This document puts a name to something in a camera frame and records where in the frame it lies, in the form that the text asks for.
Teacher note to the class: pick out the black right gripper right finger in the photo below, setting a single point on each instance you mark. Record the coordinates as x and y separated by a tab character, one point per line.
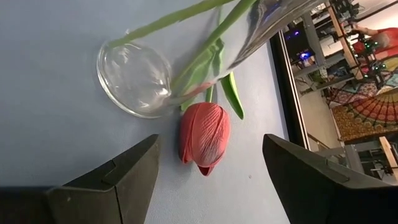
311	193

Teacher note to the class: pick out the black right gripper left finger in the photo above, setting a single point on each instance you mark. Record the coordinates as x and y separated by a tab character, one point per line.
118	199

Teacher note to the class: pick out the pinkish red artificial tulip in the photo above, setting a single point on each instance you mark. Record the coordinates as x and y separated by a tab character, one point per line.
203	133

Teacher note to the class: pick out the dark red artificial tulip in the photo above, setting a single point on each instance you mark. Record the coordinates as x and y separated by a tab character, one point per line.
199	65

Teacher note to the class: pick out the background black robot arm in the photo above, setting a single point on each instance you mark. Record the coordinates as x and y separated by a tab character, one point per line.
371	53

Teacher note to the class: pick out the clear smooth glass carafe vase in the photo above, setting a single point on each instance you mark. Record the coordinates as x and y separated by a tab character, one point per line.
133	77

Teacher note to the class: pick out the light wooden table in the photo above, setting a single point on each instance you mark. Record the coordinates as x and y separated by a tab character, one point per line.
388	155

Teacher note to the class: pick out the colourful mandala tapestry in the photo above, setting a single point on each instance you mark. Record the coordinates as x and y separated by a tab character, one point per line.
367	115

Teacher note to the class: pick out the black computer tower blue light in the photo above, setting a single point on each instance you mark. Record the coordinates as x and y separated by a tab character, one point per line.
298	46

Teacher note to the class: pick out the wooden workbench grey legs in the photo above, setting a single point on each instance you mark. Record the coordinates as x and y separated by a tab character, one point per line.
342	40

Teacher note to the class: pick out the person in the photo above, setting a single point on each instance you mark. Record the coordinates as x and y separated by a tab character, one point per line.
385	39

